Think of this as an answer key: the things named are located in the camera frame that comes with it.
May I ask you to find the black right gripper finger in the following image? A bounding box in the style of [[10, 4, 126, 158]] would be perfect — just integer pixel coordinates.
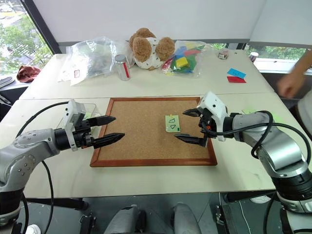
[[174, 133, 209, 148], [182, 108, 202, 119]]

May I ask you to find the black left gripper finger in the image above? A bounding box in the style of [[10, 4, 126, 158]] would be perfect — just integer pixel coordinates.
[[92, 133, 126, 150], [85, 116, 117, 128]]

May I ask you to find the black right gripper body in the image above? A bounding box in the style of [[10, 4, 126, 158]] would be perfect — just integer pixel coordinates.
[[198, 109, 217, 139]]

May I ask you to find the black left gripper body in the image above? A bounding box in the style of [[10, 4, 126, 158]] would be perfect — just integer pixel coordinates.
[[72, 118, 96, 149]]

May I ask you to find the green paper note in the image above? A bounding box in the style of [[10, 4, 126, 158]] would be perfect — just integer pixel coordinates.
[[164, 114, 182, 134]]

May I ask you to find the wood-framed cork board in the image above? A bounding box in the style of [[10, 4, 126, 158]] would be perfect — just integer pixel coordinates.
[[90, 97, 218, 168]]

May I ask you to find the person's bare hand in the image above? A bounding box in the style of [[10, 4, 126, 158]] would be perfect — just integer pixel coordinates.
[[276, 72, 306, 98]]

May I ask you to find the clear plastic box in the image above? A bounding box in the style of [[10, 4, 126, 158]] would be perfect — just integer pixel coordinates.
[[57, 103, 103, 138]]

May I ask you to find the red paper card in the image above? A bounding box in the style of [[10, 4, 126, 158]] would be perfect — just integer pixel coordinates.
[[226, 76, 247, 84]]

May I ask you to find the bag of colourful blocks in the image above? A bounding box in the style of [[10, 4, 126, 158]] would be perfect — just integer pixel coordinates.
[[160, 39, 208, 78]]

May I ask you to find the glass jar with silver lid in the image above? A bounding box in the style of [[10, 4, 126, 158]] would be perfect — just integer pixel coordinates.
[[114, 54, 132, 81]]

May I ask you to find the blue paper card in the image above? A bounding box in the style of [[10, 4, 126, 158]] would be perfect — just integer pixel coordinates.
[[226, 68, 246, 78]]

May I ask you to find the clear plastic bag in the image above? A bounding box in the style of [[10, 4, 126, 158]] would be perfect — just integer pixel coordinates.
[[58, 36, 134, 86]]

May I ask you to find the clear plastic container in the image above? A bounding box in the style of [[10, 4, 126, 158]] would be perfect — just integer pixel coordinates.
[[217, 48, 230, 60]]

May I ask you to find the grey rounded robot leg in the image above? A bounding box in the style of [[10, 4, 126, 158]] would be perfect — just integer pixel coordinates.
[[172, 202, 201, 234], [104, 204, 147, 234]]

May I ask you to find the brown plush teddy bear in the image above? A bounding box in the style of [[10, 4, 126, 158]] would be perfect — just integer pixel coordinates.
[[128, 27, 176, 72]]

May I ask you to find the dark red cloth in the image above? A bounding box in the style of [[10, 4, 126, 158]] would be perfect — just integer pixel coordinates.
[[16, 65, 41, 84]]

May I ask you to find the white shoe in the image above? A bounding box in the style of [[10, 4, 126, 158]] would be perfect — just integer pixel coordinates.
[[25, 224, 41, 234], [250, 195, 272, 205]]

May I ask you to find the person's light clothing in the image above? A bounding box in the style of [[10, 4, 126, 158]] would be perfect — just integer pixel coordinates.
[[296, 89, 312, 138]]

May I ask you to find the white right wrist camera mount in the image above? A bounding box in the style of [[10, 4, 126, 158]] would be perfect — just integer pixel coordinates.
[[196, 91, 229, 142]]

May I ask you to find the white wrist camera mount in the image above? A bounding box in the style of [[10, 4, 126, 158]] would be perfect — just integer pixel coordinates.
[[196, 91, 229, 142], [63, 99, 86, 152]]

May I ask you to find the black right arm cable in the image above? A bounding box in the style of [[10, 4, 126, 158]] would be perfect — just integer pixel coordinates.
[[204, 110, 312, 159]]

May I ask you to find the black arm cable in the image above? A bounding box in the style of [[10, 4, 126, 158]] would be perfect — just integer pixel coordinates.
[[16, 100, 70, 234], [204, 110, 312, 159]]

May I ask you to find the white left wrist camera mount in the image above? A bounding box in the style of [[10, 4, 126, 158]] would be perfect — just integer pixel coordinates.
[[63, 99, 86, 152]]

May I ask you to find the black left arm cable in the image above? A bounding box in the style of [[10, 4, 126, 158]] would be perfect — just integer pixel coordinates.
[[16, 100, 70, 234]]

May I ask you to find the black window frame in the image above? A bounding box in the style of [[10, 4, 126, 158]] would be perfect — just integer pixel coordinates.
[[23, 0, 62, 55]]

